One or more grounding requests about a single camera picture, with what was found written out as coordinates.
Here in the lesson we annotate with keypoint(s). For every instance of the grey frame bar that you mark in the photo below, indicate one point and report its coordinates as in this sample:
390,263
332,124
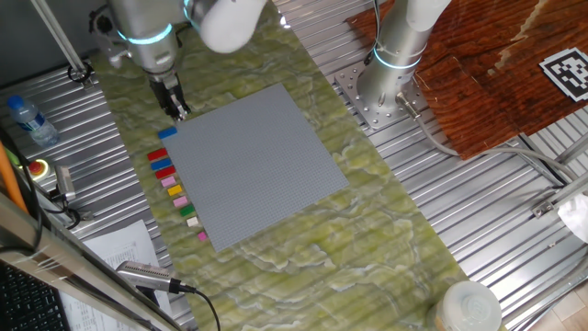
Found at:
69,271

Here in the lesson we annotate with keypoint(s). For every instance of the red long Lego brick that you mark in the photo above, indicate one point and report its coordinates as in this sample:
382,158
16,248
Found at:
165,173
157,154

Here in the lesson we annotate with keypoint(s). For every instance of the small magenta Lego brick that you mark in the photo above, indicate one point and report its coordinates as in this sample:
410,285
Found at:
202,236

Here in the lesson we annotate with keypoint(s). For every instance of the white Lego brick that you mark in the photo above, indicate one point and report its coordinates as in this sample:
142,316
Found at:
193,221

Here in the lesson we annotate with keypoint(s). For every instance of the green Lego brick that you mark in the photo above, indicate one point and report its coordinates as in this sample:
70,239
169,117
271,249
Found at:
187,210

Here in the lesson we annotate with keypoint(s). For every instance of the orange pole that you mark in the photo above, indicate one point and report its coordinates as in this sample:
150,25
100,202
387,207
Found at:
10,181

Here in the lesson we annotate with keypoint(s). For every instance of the white plastic container lid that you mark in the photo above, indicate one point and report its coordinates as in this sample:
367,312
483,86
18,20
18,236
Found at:
468,305

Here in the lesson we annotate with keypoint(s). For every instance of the yellow Lego brick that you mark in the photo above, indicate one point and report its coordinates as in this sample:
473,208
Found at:
175,190

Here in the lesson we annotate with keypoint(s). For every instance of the black white fiducial marker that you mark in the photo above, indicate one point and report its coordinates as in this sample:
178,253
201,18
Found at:
569,73

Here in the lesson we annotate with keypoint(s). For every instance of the red emergency stop button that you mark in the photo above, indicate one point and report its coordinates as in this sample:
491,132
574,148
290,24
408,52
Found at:
37,168

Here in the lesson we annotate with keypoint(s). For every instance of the blue long Lego brick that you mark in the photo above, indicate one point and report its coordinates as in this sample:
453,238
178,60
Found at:
167,133
161,164

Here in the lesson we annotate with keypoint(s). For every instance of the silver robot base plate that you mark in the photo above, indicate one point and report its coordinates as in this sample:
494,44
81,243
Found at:
381,115

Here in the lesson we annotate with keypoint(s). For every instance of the green marble pattern mat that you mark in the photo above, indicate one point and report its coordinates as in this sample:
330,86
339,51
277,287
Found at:
321,257

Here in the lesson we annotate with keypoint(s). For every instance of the grey switch box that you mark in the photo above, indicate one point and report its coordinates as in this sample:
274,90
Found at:
64,181

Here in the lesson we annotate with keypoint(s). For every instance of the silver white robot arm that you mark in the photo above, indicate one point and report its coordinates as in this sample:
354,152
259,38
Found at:
147,23

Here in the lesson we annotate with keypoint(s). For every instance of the black keyboard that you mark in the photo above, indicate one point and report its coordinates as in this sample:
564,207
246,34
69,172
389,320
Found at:
27,303

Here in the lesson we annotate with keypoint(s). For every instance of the brown wood grain board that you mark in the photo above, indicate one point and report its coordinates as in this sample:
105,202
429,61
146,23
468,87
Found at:
482,83

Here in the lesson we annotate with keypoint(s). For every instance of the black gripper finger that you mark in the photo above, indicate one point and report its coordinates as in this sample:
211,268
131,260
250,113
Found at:
170,106
180,106

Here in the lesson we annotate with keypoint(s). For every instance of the printed white paper sheet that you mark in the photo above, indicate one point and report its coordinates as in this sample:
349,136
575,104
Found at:
124,248

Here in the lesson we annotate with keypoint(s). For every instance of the pink Lego brick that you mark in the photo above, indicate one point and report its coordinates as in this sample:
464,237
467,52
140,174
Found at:
168,181
180,201

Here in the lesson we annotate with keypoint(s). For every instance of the clear plastic water bottle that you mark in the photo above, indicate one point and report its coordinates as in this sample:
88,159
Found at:
32,122

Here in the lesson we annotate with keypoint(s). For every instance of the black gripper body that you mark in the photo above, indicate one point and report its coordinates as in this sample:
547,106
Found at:
165,89

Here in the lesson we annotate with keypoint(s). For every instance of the aluminium profile with bracket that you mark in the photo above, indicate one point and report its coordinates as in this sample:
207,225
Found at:
565,188

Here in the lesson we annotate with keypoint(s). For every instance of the aluminium diagonal strut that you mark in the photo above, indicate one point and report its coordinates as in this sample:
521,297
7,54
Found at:
57,34

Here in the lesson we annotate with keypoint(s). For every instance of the grey Lego baseplate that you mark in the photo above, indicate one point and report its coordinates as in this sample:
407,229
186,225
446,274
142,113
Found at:
252,165

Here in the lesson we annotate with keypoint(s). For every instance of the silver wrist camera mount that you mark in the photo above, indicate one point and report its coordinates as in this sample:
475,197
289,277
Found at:
110,46

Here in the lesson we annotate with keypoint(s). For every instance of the silver camera device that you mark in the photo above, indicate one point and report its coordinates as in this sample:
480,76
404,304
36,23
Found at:
147,276

